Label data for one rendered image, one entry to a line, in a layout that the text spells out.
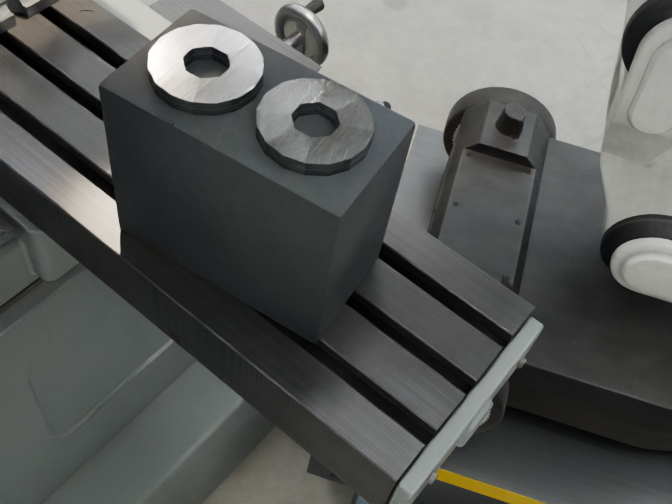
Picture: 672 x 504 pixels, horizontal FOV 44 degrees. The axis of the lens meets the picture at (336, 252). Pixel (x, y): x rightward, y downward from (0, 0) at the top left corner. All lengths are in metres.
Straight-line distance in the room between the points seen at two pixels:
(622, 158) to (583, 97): 1.38
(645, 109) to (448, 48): 1.54
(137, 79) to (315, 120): 0.14
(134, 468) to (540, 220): 0.78
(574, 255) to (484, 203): 0.16
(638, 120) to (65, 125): 0.63
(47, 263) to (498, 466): 0.72
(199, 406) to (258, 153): 0.93
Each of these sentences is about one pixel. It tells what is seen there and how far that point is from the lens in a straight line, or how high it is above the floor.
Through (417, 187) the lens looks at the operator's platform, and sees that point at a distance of 1.56.
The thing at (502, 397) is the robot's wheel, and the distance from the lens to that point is 1.18.
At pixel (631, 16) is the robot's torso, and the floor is 1.02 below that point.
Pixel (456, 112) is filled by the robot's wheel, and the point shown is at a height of 0.55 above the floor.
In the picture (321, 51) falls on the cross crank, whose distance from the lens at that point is 1.44.
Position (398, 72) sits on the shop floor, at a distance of 2.37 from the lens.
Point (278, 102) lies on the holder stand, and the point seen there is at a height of 1.11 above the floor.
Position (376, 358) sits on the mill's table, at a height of 0.91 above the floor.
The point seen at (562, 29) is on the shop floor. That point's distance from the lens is 2.69.
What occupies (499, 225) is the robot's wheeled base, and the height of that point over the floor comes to 0.59.
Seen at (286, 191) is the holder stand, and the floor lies 1.10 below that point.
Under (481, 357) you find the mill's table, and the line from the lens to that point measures 0.77.
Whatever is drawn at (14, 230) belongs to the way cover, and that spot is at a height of 0.84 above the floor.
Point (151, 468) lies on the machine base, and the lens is 1.46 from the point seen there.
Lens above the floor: 1.56
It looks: 54 degrees down
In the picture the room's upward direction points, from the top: 12 degrees clockwise
